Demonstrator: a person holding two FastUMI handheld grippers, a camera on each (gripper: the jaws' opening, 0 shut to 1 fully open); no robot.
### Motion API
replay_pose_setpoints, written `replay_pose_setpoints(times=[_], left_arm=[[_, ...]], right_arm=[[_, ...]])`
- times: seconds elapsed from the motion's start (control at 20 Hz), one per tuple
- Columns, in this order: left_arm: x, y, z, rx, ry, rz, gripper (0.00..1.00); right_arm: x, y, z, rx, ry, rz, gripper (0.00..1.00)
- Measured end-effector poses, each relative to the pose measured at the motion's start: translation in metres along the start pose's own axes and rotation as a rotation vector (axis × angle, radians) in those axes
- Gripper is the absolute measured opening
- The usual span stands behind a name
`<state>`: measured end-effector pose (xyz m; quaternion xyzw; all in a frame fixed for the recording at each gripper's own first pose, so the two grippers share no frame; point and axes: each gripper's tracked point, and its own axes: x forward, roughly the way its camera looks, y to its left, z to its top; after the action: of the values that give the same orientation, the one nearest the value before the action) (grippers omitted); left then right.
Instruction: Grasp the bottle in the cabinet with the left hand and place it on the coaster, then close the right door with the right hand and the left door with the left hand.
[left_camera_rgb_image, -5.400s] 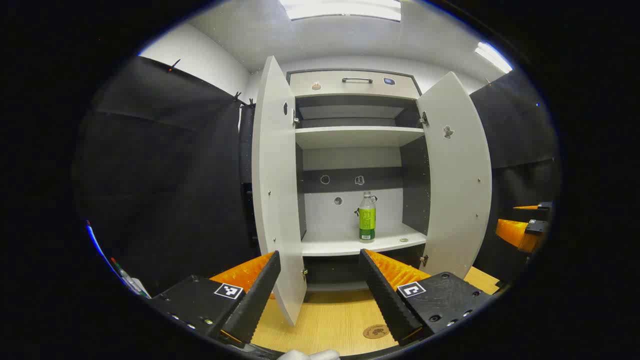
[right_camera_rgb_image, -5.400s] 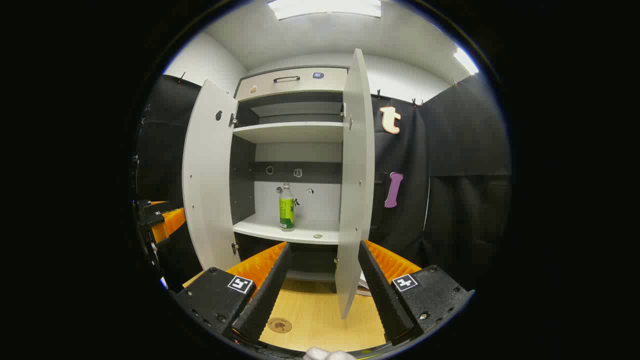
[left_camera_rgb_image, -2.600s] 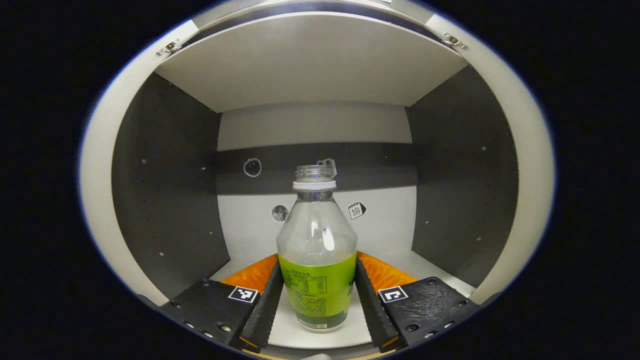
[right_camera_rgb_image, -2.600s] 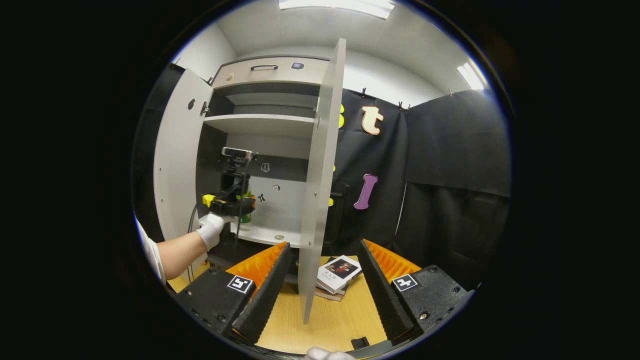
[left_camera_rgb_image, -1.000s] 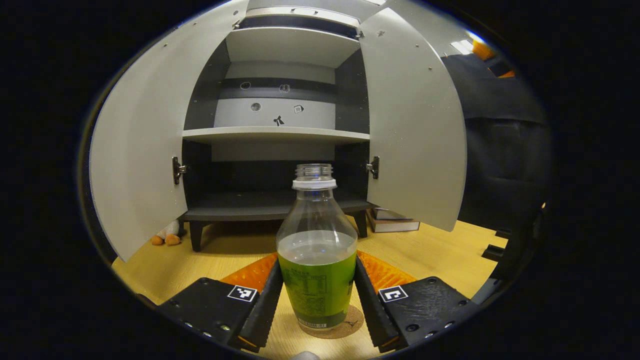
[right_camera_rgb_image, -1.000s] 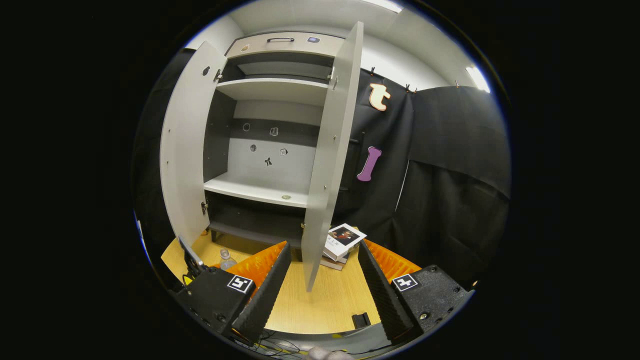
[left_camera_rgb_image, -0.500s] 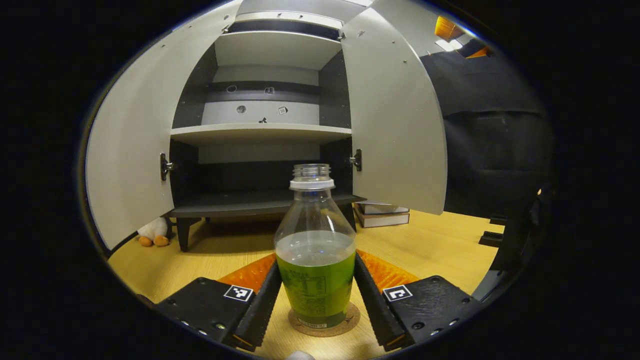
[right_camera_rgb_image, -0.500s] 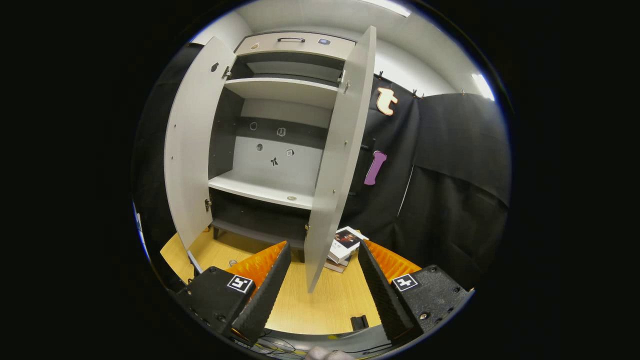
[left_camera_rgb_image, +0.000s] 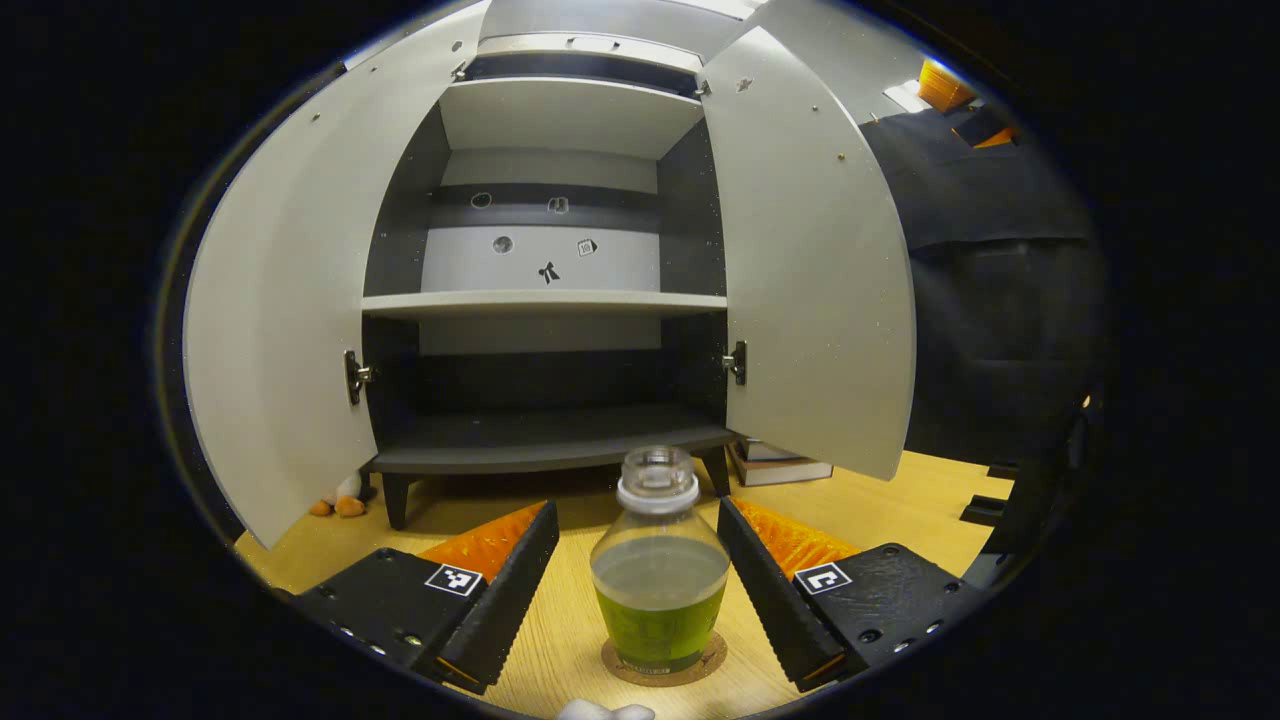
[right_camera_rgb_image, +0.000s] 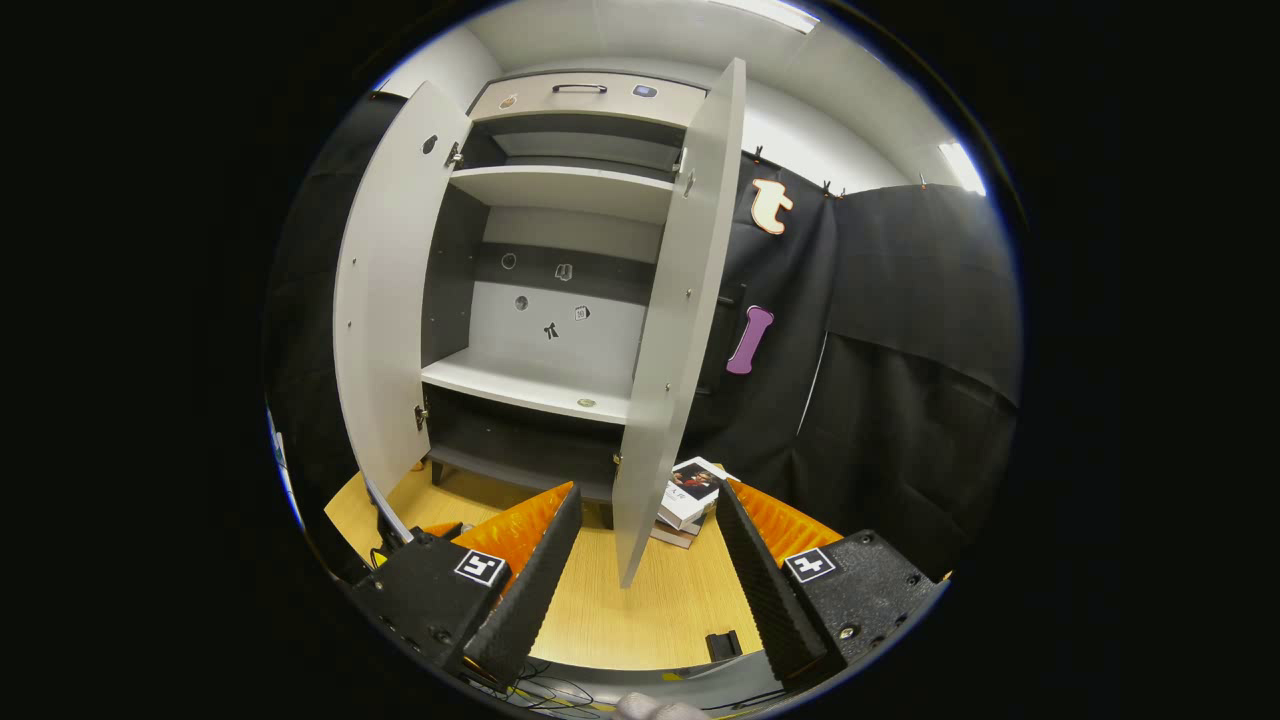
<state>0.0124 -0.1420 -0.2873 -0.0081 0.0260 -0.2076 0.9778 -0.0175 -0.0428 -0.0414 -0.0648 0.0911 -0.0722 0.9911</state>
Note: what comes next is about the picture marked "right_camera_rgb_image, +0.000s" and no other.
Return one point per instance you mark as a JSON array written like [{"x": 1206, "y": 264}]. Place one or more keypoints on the grey white cabinet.
[{"x": 560, "y": 190}]

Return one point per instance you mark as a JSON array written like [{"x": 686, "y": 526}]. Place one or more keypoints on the brown book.
[{"x": 672, "y": 537}]

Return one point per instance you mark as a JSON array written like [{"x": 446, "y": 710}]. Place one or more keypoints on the small black block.
[{"x": 724, "y": 646}]

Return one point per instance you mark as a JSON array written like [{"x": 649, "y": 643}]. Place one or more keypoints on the computer monitor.
[{"x": 278, "y": 450}]

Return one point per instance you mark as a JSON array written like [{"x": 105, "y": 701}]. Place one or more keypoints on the large ceiling light panel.
[{"x": 775, "y": 12}]

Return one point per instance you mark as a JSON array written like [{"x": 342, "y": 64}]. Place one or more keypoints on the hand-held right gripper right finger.
[{"x": 760, "y": 590}]

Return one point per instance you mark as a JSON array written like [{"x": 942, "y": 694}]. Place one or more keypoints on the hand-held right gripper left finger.
[{"x": 540, "y": 590}]

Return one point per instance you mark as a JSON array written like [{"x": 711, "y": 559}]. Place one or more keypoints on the white photo cover book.
[{"x": 690, "y": 500}]

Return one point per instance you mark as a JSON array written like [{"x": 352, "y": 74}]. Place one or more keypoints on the small ceiling light panel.
[{"x": 960, "y": 168}]

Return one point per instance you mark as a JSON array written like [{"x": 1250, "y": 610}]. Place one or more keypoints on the cabinet door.
[
  {"x": 390, "y": 300},
  {"x": 680, "y": 350}
]

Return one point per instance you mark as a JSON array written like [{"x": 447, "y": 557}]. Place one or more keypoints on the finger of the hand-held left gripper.
[{"x": 445, "y": 529}]

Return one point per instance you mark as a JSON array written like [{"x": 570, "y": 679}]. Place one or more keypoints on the beige cabinet drawer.
[{"x": 600, "y": 106}]

